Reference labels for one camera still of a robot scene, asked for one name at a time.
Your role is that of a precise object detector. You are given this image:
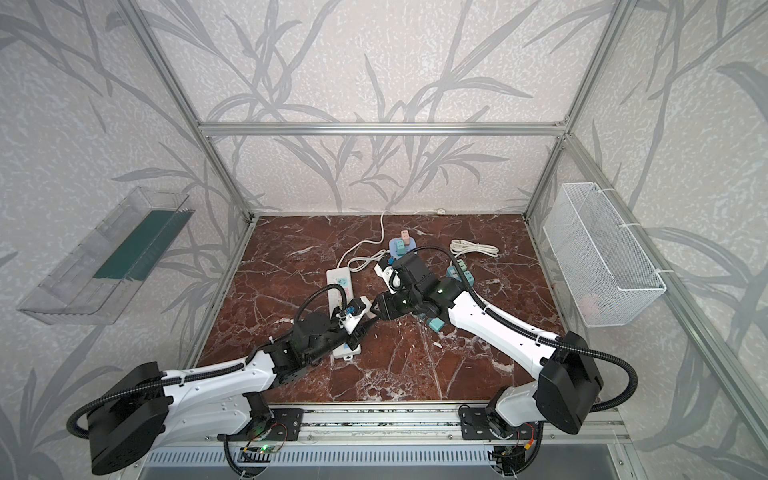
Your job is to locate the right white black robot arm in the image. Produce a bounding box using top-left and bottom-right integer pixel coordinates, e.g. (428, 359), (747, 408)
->
(375, 248), (639, 439)

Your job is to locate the teal blue power strip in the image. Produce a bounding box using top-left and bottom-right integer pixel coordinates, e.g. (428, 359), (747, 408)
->
(446, 259), (475, 286)

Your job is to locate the white wire mesh basket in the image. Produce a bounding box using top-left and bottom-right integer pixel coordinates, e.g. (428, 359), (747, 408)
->
(543, 182), (666, 327)

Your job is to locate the white cord with plug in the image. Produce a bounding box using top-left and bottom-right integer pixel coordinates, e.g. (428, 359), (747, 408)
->
(347, 250), (388, 274)

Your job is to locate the white power strip cable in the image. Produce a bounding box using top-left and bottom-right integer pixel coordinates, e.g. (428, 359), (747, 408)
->
(335, 211), (448, 270)

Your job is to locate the white multicolour power strip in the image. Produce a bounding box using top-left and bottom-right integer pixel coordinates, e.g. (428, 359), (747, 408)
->
(325, 267), (364, 361)

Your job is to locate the coiled white cable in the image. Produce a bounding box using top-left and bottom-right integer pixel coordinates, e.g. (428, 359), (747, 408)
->
(449, 239), (500, 259)

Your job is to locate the light blue square socket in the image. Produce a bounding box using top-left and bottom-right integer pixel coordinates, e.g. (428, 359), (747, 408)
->
(389, 237), (417, 260)

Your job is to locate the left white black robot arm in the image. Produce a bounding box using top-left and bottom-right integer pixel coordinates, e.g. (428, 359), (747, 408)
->
(66, 310), (378, 475)

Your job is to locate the clear plastic wall tray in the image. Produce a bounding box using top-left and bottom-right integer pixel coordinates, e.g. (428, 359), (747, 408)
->
(17, 187), (194, 325)

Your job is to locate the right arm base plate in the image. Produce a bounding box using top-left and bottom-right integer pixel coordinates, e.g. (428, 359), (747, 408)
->
(458, 404), (513, 440)

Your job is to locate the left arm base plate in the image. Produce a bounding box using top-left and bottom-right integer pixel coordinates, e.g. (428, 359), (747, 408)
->
(236, 408), (304, 442)

